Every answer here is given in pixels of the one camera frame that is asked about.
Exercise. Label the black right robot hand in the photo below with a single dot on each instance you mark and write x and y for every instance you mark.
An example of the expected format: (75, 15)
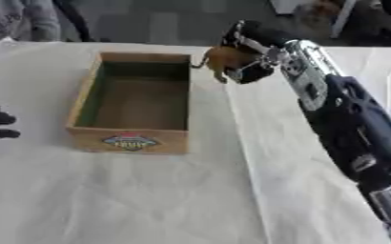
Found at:
(260, 35)

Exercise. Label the brown toy animal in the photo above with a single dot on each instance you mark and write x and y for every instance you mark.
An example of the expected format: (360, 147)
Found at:
(222, 59)

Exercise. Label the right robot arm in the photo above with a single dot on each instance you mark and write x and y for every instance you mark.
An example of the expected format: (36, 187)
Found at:
(343, 108)

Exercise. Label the tan cardboard box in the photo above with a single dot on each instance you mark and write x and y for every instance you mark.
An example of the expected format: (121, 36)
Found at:
(132, 105)

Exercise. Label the person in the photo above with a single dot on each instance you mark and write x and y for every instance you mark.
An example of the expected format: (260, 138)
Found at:
(15, 19)

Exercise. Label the black chair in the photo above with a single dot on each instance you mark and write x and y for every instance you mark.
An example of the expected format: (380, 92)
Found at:
(75, 19)

